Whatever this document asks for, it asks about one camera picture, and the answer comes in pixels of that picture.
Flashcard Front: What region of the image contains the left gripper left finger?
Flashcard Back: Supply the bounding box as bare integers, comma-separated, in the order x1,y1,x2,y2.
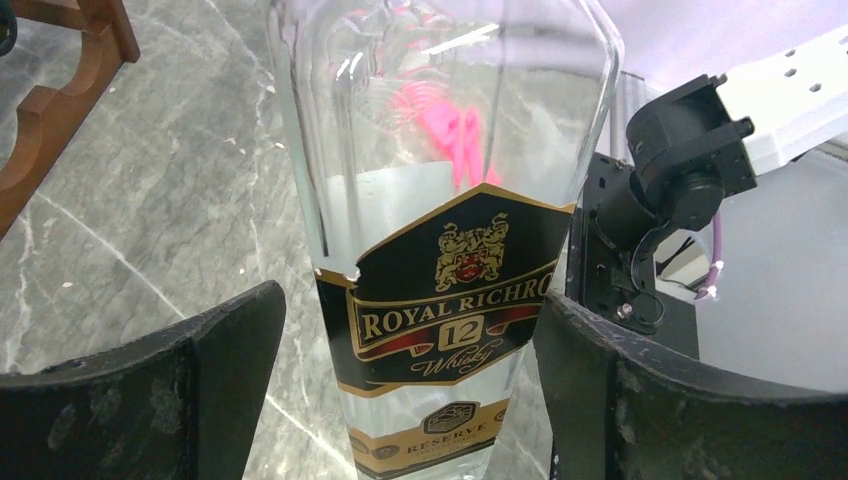
1,281,286,479

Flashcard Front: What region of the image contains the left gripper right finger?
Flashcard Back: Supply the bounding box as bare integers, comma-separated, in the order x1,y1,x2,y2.
533,293,847,479

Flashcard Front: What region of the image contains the clear square liquor bottle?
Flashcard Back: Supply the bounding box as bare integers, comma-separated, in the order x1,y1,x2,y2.
266,1,623,479

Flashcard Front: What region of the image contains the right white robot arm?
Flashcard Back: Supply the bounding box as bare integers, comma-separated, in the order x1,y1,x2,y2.
566,26,847,335

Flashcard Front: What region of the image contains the wooden wine rack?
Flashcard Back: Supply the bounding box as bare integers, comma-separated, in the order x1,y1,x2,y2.
1,0,140,235

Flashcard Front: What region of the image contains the pink plastic clip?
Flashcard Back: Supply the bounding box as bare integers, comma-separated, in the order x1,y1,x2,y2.
390,81,502,190

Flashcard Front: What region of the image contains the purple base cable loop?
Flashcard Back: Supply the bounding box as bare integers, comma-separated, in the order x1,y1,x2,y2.
694,211,725,303

